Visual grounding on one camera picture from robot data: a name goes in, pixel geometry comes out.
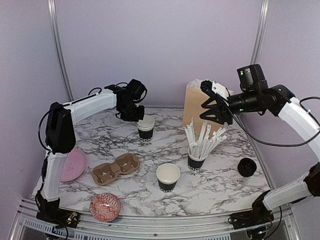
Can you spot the stack of black paper cups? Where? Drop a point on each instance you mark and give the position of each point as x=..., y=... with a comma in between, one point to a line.
x=146, y=128

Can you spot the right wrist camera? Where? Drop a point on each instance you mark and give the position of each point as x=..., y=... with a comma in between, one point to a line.
x=221, y=90

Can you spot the brown paper takeout bag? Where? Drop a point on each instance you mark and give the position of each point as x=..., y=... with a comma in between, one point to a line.
x=194, y=97

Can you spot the brown cardboard cup carrier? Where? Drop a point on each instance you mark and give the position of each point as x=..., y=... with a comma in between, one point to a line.
x=107, y=173

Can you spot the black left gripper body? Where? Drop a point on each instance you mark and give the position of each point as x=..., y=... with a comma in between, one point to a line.
x=130, y=113

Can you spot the left aluminium corner post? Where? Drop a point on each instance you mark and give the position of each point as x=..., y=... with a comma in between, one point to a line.
x=58, y=47

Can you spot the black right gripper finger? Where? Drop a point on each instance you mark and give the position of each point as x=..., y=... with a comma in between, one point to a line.
x=217, y=115
x=214, y=99

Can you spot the right aluminium corner post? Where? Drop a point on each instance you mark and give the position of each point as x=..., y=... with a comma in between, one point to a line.
x=260, y=33

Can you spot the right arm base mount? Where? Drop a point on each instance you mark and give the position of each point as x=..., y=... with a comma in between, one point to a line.
x=249, y=218

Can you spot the aluminium front frame rail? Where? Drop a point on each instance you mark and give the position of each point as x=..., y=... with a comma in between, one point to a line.
x=207, y=227

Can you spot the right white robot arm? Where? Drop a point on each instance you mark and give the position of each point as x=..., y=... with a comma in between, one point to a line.
x=291, y=111

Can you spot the pink plastic plate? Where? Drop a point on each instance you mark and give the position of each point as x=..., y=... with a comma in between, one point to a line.
x=74, y=165

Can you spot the black cup holding straws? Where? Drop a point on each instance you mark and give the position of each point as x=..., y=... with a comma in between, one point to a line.
x=194, y=163

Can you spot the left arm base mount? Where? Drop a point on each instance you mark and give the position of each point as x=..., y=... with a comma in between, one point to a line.
x=50, y=212

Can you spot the red patterned bowl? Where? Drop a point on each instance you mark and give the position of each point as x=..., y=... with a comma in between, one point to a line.
x=105, y=207

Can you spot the aluminium corner post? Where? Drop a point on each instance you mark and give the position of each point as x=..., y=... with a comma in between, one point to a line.
x=58, y=47
x=260, y=33

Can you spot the white wrapped straws bundle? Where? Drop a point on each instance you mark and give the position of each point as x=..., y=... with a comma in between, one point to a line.
x=204, y=144

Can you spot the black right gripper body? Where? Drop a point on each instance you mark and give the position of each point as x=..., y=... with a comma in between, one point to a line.
x=251, y=101

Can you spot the single black paper cup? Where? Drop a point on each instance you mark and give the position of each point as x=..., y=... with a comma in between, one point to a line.
x=167, y=175

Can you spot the stack of black cup lids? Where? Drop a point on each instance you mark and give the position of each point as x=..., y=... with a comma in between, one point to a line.
x=246, y=167

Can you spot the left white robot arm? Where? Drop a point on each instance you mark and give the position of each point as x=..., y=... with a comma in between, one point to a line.
x=61, y=119

